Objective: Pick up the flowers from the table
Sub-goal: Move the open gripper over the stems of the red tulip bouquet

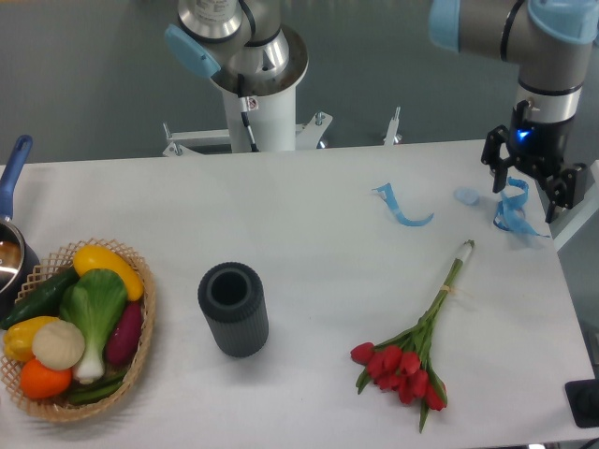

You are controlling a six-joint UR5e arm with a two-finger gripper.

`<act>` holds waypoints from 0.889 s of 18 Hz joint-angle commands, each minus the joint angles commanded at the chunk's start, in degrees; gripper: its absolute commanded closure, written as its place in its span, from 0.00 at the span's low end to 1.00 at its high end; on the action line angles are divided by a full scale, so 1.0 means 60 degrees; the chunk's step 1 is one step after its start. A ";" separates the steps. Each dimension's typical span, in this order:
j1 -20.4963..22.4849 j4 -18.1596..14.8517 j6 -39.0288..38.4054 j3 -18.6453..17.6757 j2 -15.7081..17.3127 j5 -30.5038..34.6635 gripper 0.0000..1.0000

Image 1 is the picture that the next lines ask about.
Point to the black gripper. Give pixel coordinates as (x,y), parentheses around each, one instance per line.
(536,149)

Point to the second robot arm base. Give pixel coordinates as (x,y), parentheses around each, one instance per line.
(242,46)

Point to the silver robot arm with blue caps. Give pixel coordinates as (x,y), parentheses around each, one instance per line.
(551,44)

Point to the crumpled blue ribbon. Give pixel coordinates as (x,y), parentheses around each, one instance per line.
(510,215)

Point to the blue ribbon strip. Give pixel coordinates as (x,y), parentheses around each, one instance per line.
(386,193)

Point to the red tulip bouquet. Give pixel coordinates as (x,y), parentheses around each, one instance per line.
(402,364)

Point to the black device at table edge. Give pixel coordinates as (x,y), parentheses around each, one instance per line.
(583,402)

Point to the dark grey ribbed vase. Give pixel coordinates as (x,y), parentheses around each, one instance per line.
(231,298)

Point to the purple sweet potato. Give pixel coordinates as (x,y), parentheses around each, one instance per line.
(124,340)

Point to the green bok choy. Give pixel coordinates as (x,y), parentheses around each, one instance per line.
(94,305)

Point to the green bean pods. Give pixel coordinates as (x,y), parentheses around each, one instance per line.
(92,393)

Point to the dark green cucumber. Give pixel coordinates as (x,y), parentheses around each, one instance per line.
(44,300)

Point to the woven wicker basket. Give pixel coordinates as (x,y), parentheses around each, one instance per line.
(60,409)

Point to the orange fruit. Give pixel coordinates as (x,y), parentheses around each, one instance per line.
(39,382)

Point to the yellow bell pepper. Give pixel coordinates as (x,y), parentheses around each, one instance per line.
(18,340)

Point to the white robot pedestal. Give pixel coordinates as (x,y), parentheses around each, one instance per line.
(268,121)

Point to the white metal frame bracket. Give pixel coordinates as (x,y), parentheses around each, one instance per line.
(308,136)

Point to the blue-handled saucepan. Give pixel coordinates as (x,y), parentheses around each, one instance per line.
(17,257)

